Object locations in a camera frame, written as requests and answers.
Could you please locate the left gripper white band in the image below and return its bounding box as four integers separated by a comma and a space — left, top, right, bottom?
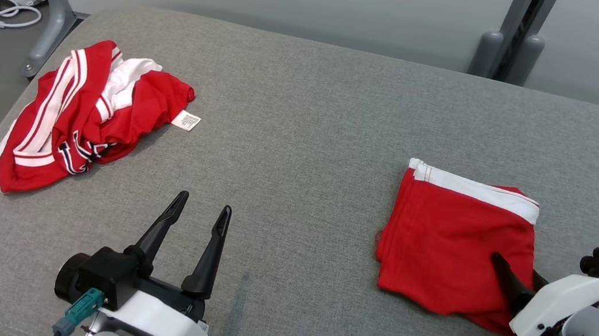
104, 183, 234, 336

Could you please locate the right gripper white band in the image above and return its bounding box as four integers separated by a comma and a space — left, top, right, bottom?
482, 252, 599, 336

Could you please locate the red garment with white band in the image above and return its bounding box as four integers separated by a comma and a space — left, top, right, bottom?
367, 154, 551, 336

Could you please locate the red jersey with printed lettering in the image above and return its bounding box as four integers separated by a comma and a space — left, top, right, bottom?
0, 26, 211, 217

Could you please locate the teal left camera cable plug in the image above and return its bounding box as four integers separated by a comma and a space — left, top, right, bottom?
50, 283, 106, 336

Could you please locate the grey partition post with feet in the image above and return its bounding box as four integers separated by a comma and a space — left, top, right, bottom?
466, 0, 559, 90

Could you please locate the grey partition frame leg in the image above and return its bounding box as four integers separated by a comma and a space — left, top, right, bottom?
0, 0, 91, 86

